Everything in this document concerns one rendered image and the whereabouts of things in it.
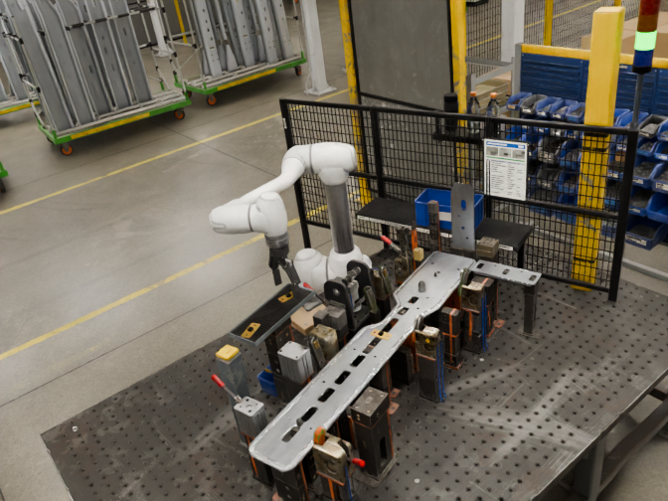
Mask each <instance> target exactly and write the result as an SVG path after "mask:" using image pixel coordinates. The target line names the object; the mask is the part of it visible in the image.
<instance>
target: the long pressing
mask: <svg viewBox="0 0 668 501"><path fill-rule="evenodd" d="M475 265H476V260H474V259H472V258H468V257H464V256H459V255H455V254H450V253H446V252H441V251H434V252H433V253H432V254H431V255H430V256H429V257H428V258H427V259H426V260H425V261H424V262H423V263H422V264H421V265H420V266H419V267H418V268H417V269H416V270H415V271H414V272H413V273H412V274H411V275H410V276H409V277H408V278H407V279H406V280H405V281H404V282H403V283H402V284H401V285H400V286H399V287H398V288H397V289H396V291H395V292H394V293H393V299H394V301H395V303H396V307H395V308H394V309H393V310H392V311H391V312H390V313H389V314H388V315H387V317H386V318H385V319H384V320H383V321H382V322H380V323H377V324H372V325H368V326H365V327H363V328H362V329H361V330H360V331H359V332H358V333H357V334H356V335H355V336H354V337H353V338H352V339H351V340H350V341H349V342H348V343H347V344H346V345H345V346H344V347H343V348H342V349H341V350H340V351H339V352H338V353H337V354H336V355H335V356H334V357H333V358H332V360H331V361H330V362H329V363H328V364H327V365H326V366H325V367H324V368H323V369H322V370H321V371H320V372H319V373H318V374H317V375H316V376H315V377H314V378H313V379H312V380H311V381H310V382H309V383H308V384H307V385H306V386H305V387H304V388H303V390H302V391H301V392H300V393H299V394H298V395H297V396H296V397H295V398H294V399H293V400H292V401H291V402H290V403H289V404H288V405H287V406H286V407H285V408H284V409H283V410H282V411H281V412H280V413H279V414H278V415H277V416H276V417H275V418H274V419H273V421H272V422H271V423H270V424H269V425H268V426H267V427H266V428H265V429H264V430H263V431H262V432H261V433H260V434H259V435H258V436H257V437H256V438H255V439H254V440H253V441H252V442H251V443H250V446H249V451H250V455H251V456H252V457H254V458H256V459H258V460H259V461H261V462H263V463H265V464H267V465H269V466H271V467H273V468H275V469H276V470H278V471H281V472H287V471H290V470H292V469H294V468H295V467H296V466H297V465H298V464H299V463H300V461H301V460H302V459H303V458H304V457H305V456H306V454H307V453H308V452H309V451H310V450H311V449H312V445H313V433H314V431H315V429H316V428H317V427H318V426H322V427H323V428H325V429H326V431H327V430H328V429H329V428H330V427H331V425H332V424H333V423H334V422H335V421H336V420H337V418H338V417H339V416H340V415H341V414H342V413H343V412H344V411H345V410H346V409H347V408H348V407H349V406H350V404H351V403H352V402H353V401H354V400H355V399H356V397H357V396H358V395H359V394H360V393H361V392H362V390H363V389H364V388H365V387H366V386H367V385H368V384H369V382H370V381H371V380H372V379H373V378H374V377H375V375H376V374H377V373H378V372H379V371H380V370H381V368H382V367H383V366H384V365H385V364H386V363H387V362H388V360H389V359H390V358H391V357H392V356H393V355H394V353H395V352H396V351H397V350H398V349H399V348H400V346H401V345H402V344H403V343H404V342H405V341H406V339H407V338H408V337H409V336H410V335H411V334H412V333H413V331H414V321H415V318H416V317H417V315H418V314H421V315H423V316H424V317H426V316H428V315H429V314H431V313H433V312H435V311H436V310H438V309H439V308H440V307H441V306H442V305H443V303H444V302H445V301H446V300H447V299H448V298H449V296H450V295H451V294H452V293H453V292H454V291H455V289H456V288H457V287H458V284H459V280H460V273H461V271H462V270H463V268H464V267H467V268H469V273H470V272H471V269H472V268H473V267H474V266H475ZM438 271H439V273H437V272H438ZM435 272H436V276H434V273H435ZM421 280H422V281H424V283H425V292H418V283H419V282H420V281H421ZM413 297H417V298H418V300H417V301H416V303H414V304H412V303H409V301H410V300H411V299H412V298H413ZM427 297H428V298H427ZM402 308H408V309H409V310H408V311H407V312H406V314H405V315H400V314H398V313H399V312H400V311H401V310H402ZM417 308H419V309H417ZM392 319H398V320H399V321H398V322H397V323H396V325H395V326H394V327H393V328H392V329H391V330H390V331H389V332H388V333H390V334H392V337H391V338H390V339H389V340H385V339H382V340H381V341H380V342H379V343H378V344H377V345H376V347H375V348H374V349H373V350H372V351H371V352H370V353H369V354H365V353H363V351H364V350H365V349H366V347H367V346H368V345H369V344H370V343H371V342H372V341H373V340H374V339H375V338H378V337H375V336H372V335H370V333H371V332H372V331H373V330H374V329H377V330H380V331H382V330H383V329H384V328H385V327H386V326H387V325H388V324H389V323H390V321H391V320H392ZM354 349H356V350H354ZM360 355H362V356H364V357H365V359H364V360H363V361H362V362H361V363H360V364H359V365H358V366H357V367H356V368H354V367H351V366H350V365H351V364H352V363H353V362H354V360H355V359H356V358H357V357H358V356H360ZM375 356H376V357H375ZM343 372H349V373H350V375H349V376H348V377H347V378H346V380H345V381H344V382H343V383H342V384H340V385H338V384H336V383H335V381H336V380H337V379H338V378H339V377H340V376H341V374H342V373H343ZM323 382H325V383H323ZM328 389H332V390H334V393H333V394H332V395H331V396H330V397H329V398H328V399H327V401H326V402H324V403H321V402H319V401H318V399H319V398H320V397H321V396H322V395H323V394H324V393H325V392H326V391H327V390H328ZM312 407H315V408H317V409H318V410H317V412H316V413H315V414H314V415H313V416H312V417H311V418H310V419H309V420H308V421H303V425H302V426H298V425H296V419H297V418H302V417H303V416H304V415H305V413H306V412H307V411H308V410H309V409H310V408H312ZM289 418H290V419H289ZM294 426H296V427H299V428H300V430H299V431H298V432H297V434H296V435H295V436H294V437H293V438H292V439H291V440H290V441H289V442H285V441H282V438H283V437H284V436H285V435H286V434H287V433H288V432H289V431H290V430H291V429H292V428H293V427H294ZM311 428H312V429H311Z"/></svg>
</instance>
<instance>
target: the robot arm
mask: <svg viewBox="0 0 668 501"><path fill-rule="evenodd" d="M356 166H357V154H356V150H355V148H354V147H353V146H351V145H349V144H346V143H341V142H324V143H317V144H310V145H297V146H294V147H292V148H290V149H289V150H288V151H287V152H286V154H285V156H284V158H283V160H282V165H281V175H280V176H279V177H277V178H276V179H274V180H272V181H270V182H268V183H266V184H264V185H263V186H261V187H259V188H257V189H255V190H253V191H251V192H249V193H247V194H246V195H244V196H242V197H241V198H240V199H237V200H232V201H230V202H229V203H227V204H225V205H224V206H221V207H218V208H216V209H214V210H213V211H212V213H211V214H210V225H211V227H212V229H213V230H214V231H215V232H217V233H220V234H226V235H237V234H246V233H251V232H259V233H264V237H265V242H266V246H267V247H269V261H268V267H271V270H272V274H273V279H274V284H275V286H278V285H280V284H282V281H281V276H280V271H279V268H278V266H279V265H280V266H281V267H282V269H283V270H285V272H286V274H287V275H288V277H289V279H290V281H291V283H290V285H291V290H292V295H293V298H294V299H295V298H297V297H299V296H300V291H299V286H303V282H306V283H307V284H309V285H310V286H311V287H312V288H313V289H314V290H315V292H316V293H317V294H319V295H320V296H321V297H322V298H323V299H324V300H325V293H324V283H325V282H326V281H327V280H328V279H334V278H335V277H336V276H340V277H343V278H345V277H346V275H347V269H346V265H347V263H348V261H350V260H351V259H355V260H360V261H363V262H365V263H366V264H367V265H368V266H369V268H372V262H371V260H370V259H369V258H368V257H367V256H366V255H365V254H362V253H361V252H360V249H359V248H358V247H357V246H355V245H354V241H353V233H352V225H351V217H350V207H349V199H348V192H347V184H346V181H347V179H348V176H349V172H351V171H353V170H354V169H355V168H356ZM308 174H318V176H319V177H320V179H321V181H322V182H323V183H324V187H325V193H326V200H327V207H328V214H329V220H330V227H331V234H332V240H333V247H334V248H333V249H332V250H331V252H330V256H325V255H322V254H321V253H320V252H319V251H318V250H313V249H304V250H301V251H299V252H298V253H297V255H296V257H295V259H294V262H293V260H292V259H291V260H289V259H288V257H287V255H288V253H289V246H288V244H289V236H288V229H287V215H286V210H285V207H284V204H283V201H282V199H281V197H280V196H279V193H281V192H283V191H285V190H286V189H288V188H289V187H291V186H292V185H293V184H294V183H295V182H296V180H297V179H298V178H299V177H300V176H301V175H308ZM303 287H304V286H303ZM321 304H322V301H321V300H320V299H319V298H318V297H316V296H315V295H314V296H313V297H312V298H310V299H309V300H308V301H307V302H306V303H305V304H304V305H302V307H303V308H304V309H305V310H306V311H307V312H309V311H312V310H313V309H314V308H316V307H318V306H319V305H321Z"/></svg>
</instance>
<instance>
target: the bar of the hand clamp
mask: <svg viewBox="0 0 668 501"><path fill-rule="evenodd" d="M396 231H397V233H398V237H399V242H400V246H401V250H402V255H403V256H404V257H406V258H408V256H409V259H408V263H409V260H412V257H411V252H410V248H409V243H408V239H407V234H408V233H409V232H410V229H409V228H405V226H399V227H398V228H396Z"/></svg>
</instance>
